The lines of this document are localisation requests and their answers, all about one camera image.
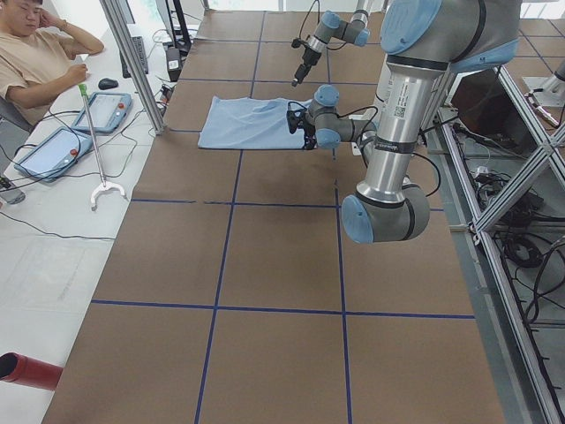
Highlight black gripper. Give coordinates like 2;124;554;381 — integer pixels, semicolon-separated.
291;47;319;87
301;121;317;150

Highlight light blue t-shirt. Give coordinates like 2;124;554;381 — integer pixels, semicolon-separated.
198;96;309;150

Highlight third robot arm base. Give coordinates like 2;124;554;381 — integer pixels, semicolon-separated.
522;62;564;108

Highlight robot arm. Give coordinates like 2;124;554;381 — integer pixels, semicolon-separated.
287;1;521;244
291;1;373;87

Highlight black power adapter labelled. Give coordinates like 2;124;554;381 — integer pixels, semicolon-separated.
165;46;183;82

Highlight black keyboard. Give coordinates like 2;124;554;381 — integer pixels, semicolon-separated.
119;36;149;79

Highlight black computer mouse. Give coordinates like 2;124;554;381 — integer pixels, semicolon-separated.
98;78;119;90

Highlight teach pendant far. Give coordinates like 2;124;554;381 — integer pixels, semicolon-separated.
88;92;132;135

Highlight teach pendant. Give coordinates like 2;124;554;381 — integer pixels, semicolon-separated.
14;127;93;182
88;92;132;135

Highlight white reacher grabber tool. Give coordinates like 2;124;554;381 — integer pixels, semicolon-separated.
79;83;127;211

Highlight teach pendant near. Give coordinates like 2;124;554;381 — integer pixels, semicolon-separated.
14;127;93;182

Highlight seated person beige shirt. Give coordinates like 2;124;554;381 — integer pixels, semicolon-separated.
1;1;104;125

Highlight red cylinder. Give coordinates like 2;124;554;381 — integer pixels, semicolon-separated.
1;352;64;391

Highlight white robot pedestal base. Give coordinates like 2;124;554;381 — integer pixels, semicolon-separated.
348;79;398;157

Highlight aluminium frame post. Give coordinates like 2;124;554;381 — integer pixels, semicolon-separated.
100;0;165;135

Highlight aluminium frame rail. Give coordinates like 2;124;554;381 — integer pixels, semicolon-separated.
429;57;564;423

